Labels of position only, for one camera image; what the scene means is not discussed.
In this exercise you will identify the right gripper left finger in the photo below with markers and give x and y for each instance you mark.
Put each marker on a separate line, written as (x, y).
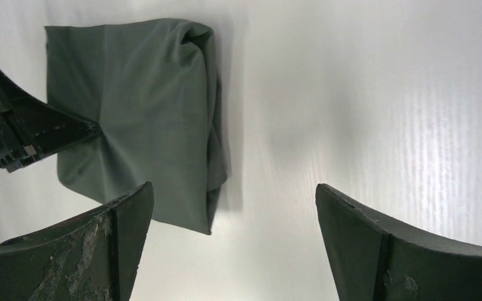
(91, 256)

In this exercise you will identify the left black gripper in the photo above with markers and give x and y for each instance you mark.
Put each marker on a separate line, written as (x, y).
(31, 130)

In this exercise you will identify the dark grey t-shirt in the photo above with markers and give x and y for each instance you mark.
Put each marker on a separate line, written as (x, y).
(153, 88)

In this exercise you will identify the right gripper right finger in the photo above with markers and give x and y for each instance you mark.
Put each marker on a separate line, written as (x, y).
(374, 256)

